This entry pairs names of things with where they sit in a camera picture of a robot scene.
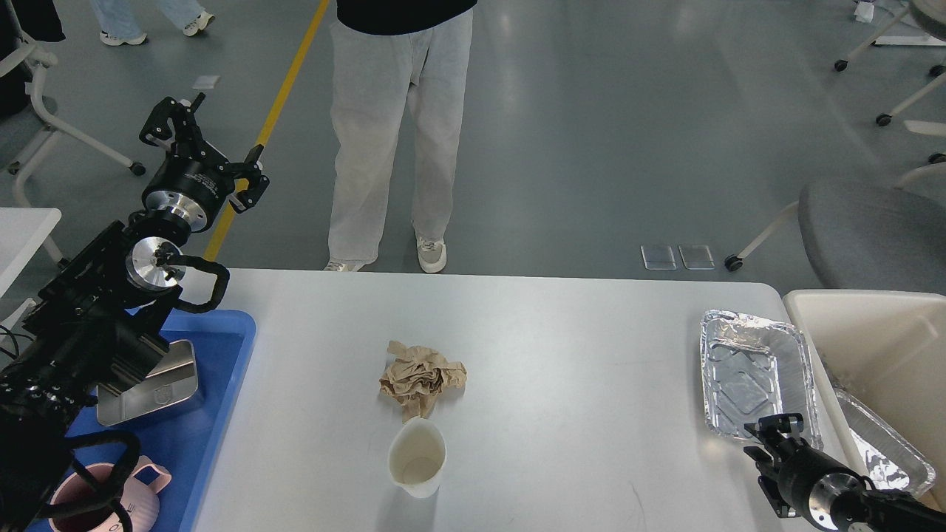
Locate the clear floor plate right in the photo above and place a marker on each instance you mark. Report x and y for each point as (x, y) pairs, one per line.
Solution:
(696, 257)

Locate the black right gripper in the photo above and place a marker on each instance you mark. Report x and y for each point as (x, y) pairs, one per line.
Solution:
(799, 480)

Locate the blue plastic tray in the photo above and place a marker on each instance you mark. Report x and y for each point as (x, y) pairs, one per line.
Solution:
(187, 440)

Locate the pink ribbed HOME mug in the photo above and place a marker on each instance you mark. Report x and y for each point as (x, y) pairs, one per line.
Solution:
(139, 498)

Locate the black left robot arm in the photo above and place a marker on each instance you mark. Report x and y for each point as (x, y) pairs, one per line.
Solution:
(98, 325)

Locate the person in white trousers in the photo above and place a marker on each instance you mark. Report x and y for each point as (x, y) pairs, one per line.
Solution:
(389, 58)

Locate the stainless steel rectangular box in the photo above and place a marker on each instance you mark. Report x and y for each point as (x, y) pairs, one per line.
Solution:
(172, 388)

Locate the clear floor plate left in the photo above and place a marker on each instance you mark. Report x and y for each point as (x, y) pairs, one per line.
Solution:
(658, 257)

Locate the white chair left background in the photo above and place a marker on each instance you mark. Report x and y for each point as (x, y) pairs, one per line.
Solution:
(36, 129)

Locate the beige plastic bin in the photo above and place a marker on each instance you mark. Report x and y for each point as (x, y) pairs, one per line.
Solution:
(888, 350)

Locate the white side table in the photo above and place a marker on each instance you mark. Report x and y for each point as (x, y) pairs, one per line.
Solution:
(23, 234)

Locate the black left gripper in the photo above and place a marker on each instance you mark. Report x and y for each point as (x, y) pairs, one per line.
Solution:
(185, 186)

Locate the white paper cup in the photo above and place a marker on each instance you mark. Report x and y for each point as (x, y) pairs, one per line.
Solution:
(417, 457)

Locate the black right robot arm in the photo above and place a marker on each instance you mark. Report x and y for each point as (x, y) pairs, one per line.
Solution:
(875, 510)

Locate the aluminium foil tray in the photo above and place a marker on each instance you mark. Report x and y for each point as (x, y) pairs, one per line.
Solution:
(752, 367)

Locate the crumpled brown paper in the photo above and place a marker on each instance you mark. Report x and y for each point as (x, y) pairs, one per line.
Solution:
(417, 376)

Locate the clear floor plate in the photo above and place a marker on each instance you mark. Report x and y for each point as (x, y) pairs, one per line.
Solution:
(658, 257)
(696, 257)

